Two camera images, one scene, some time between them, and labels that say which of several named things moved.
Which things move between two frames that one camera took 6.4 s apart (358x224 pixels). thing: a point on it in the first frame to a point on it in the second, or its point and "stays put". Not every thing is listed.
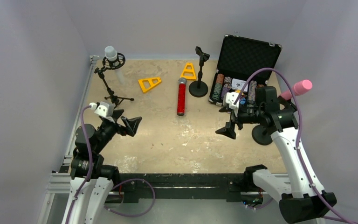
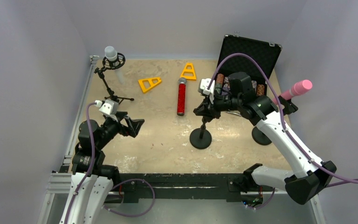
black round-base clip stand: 260,135 stays put
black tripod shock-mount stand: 113,64 stays put
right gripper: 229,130 to 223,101
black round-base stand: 199,89 to 200,138
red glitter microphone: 182,96 stays put
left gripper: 120,124 stays put
